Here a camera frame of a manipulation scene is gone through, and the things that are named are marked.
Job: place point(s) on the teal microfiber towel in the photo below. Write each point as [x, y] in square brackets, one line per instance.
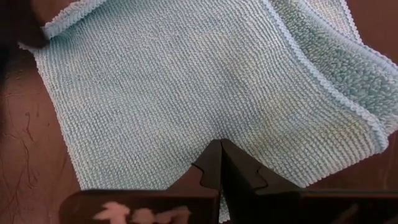
[186, 77]

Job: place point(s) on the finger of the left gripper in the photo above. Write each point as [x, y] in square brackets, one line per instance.
[18, 21]

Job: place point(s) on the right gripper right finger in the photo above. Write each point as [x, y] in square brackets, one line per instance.
[239, 174]

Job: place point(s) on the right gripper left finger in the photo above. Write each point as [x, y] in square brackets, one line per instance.
[211, 168]

